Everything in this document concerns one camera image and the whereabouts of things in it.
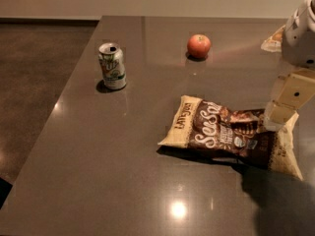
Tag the green and white soda can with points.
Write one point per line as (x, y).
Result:
(111, 61)

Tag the red apple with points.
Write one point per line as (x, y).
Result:
(198, 46)

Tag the brown sea salt chip bag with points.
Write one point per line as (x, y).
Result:
(239, 135)

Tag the clear jar of nuts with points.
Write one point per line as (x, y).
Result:
(274, 42)

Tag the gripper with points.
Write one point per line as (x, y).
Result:
(300, 38)

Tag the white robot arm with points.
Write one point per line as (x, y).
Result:
(295, 41)

